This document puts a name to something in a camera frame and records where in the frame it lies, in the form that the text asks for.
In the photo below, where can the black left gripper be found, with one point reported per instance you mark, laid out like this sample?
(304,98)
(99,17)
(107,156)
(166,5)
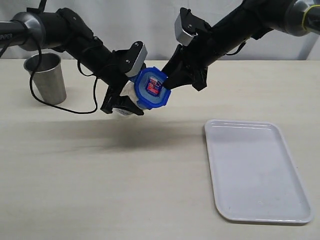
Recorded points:
(112,95)

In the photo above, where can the blue plastic lid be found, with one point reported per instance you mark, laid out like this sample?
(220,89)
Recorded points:
(149,89)

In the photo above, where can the stainless steel cup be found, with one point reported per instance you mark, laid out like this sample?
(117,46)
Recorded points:
(49,79)

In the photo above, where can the white backdrop curtain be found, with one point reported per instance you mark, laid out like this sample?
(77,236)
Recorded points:
(119,23)

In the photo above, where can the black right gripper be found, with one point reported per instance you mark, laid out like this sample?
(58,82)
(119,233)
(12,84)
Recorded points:
(189,64)

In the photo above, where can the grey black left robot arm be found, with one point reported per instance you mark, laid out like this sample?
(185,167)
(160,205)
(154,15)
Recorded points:
(65,31)

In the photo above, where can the clear plastic tall container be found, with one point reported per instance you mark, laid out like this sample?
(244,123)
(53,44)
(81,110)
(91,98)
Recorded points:
(128,102)

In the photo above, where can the white rectangular plastic tray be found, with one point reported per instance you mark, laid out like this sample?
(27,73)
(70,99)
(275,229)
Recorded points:
(254,178)

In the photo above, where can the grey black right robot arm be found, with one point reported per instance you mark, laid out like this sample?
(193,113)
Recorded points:
(255,18)

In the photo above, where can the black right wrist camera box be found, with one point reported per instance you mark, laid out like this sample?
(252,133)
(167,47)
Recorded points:
(187,26)

